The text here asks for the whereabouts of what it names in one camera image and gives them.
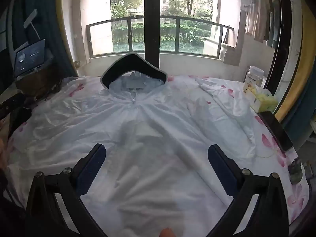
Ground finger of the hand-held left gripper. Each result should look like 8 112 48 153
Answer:
0 93 25 121

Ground wooden nightstand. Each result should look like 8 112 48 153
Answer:
15 64 65 97

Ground open laptop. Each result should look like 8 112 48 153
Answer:
13 39 47 77

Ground yellow tissue box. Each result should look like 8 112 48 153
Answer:
244 83 278 113

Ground clear plastic jar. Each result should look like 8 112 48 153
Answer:
244 65 264 89

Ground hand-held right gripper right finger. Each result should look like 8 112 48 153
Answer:
207 144 289 237

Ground floral white bedsheet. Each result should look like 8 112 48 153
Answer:
5 75 310 237

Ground white hooded jacket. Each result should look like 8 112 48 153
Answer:
15 53 258 237

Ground black window frame post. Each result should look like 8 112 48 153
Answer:
144 0 161 70

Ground balcony glass railing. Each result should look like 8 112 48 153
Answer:
86 15 235 60

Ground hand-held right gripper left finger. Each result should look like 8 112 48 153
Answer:
26 143 109 237

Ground black phone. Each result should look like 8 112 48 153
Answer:
259 111 294 153

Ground hanging beige garment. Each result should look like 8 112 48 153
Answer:
244 0 270 44

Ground white desk lamp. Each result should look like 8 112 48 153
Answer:
23 9 41 40

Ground teal curtain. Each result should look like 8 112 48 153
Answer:
15 0 79 77

